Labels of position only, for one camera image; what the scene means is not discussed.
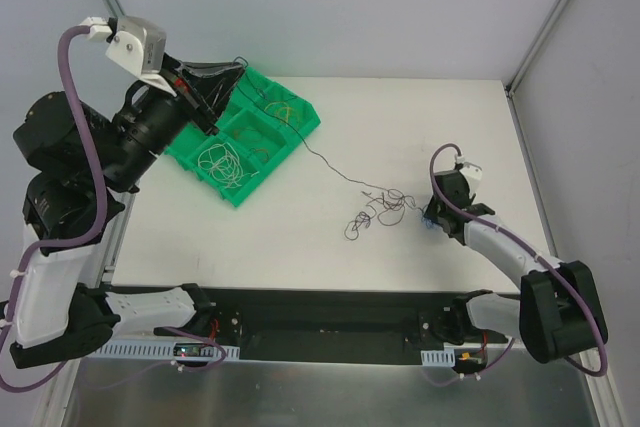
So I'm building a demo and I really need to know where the yellow wire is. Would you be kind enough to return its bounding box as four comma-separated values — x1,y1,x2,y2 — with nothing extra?
264,100,304,126

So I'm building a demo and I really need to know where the white wire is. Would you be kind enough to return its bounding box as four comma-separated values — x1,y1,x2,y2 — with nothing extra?
197,142,259,192

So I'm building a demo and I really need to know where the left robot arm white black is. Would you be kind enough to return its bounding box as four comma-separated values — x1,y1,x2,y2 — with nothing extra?
2,57,246,369

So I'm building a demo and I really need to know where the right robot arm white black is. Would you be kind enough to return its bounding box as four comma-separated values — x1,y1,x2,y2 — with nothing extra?
424,168,608,364

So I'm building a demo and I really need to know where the green compartment tray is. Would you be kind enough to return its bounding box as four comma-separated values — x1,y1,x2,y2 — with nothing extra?
165,67,321,207

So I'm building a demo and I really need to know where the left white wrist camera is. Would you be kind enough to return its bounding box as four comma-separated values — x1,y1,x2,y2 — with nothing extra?
80,16,176,96

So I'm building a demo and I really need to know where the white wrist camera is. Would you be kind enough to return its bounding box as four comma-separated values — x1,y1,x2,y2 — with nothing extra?
80,16,176,96
455,161,483,197

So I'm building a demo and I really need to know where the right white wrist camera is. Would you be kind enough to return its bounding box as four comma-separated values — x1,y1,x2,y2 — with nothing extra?
455,161,483,197

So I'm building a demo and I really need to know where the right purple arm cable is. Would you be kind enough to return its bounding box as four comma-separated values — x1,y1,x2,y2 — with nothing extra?
429,142,610,386

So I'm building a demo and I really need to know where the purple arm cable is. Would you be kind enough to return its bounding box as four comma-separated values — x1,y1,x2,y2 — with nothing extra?
0,16,227,393
429,142,610,386

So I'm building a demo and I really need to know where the right white cable duct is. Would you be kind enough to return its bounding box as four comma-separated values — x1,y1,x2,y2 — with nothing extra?
420,348,456,368

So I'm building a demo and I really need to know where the white cable duct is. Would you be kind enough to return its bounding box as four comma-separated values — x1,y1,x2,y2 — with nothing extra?
90,339,221,362
420,348,456,368

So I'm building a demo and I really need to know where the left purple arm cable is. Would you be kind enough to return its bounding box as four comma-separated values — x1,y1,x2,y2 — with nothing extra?
0,16,227,393

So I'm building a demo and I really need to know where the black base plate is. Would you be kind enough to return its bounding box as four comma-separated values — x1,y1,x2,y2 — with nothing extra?
149,286,516,362

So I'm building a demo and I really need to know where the left white cable duct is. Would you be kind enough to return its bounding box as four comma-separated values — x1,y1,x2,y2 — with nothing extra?
90,339,221,362

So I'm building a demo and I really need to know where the right aluminium frame post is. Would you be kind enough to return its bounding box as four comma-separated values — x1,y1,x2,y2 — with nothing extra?
505,0,573,98

